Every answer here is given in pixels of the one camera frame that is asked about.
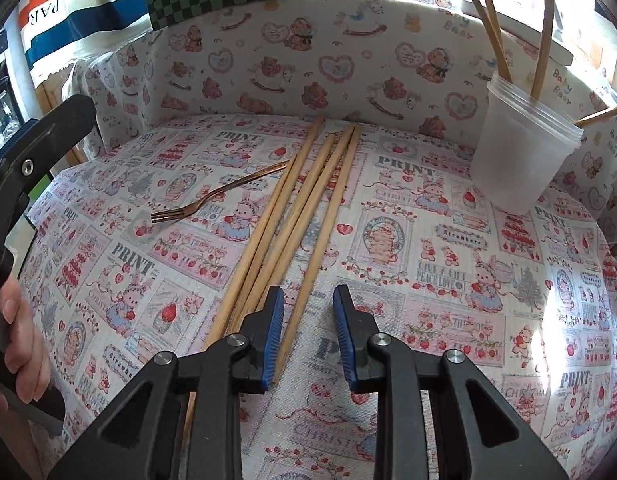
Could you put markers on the translucent plastic cup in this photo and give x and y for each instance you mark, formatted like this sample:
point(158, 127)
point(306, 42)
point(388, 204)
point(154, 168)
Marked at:
point(522, 146)

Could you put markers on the bamboo chopstick one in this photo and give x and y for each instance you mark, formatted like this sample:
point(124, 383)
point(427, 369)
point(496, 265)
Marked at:
point(481, 11)

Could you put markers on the bamboo chopstick eight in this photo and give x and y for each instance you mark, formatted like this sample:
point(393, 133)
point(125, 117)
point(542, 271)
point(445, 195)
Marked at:
point(589, 120)

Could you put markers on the bamboo chopstick two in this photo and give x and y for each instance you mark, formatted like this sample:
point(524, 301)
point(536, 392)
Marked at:
point(503, 68)

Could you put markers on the striped window curtain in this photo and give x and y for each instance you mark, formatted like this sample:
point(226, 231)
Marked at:
point(56, 33)

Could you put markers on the bamboo chopstick nine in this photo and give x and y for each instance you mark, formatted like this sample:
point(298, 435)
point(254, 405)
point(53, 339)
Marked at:
point(544, 48)

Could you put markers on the rose gold fork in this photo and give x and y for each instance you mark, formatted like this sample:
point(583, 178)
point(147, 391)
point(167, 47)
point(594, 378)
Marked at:
point(190, 209)

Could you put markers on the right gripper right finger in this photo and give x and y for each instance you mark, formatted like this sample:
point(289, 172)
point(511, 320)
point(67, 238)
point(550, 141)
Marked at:
point(478, 434)

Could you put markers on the white desk lamp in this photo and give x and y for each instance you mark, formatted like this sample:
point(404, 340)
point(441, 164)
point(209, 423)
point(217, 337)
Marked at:
point(529, 38)

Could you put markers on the bamboo chopstick four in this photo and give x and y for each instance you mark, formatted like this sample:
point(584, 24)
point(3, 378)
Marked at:
point(313, 132)

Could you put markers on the bamboo chopstick six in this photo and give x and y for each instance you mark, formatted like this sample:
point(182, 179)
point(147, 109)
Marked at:
point(307, 212)

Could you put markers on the bamboo chopstick seven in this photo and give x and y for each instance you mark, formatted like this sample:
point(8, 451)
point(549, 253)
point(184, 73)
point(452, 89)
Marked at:
point(315, 261)

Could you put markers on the bamboo chopstick five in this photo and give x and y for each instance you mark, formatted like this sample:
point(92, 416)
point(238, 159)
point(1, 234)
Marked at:
point(255, 284)

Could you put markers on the person's left hand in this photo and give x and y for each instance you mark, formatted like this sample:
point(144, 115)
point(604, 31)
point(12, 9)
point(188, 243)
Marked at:
point(25, 355)

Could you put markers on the white storage shelf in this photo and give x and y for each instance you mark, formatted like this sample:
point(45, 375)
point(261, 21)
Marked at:
point(11, 118)

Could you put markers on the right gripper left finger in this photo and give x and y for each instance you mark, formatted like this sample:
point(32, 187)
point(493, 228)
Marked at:
point(182, 413)

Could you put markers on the bamboo chopstick three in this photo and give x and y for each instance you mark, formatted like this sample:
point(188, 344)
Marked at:
point(258, 242)

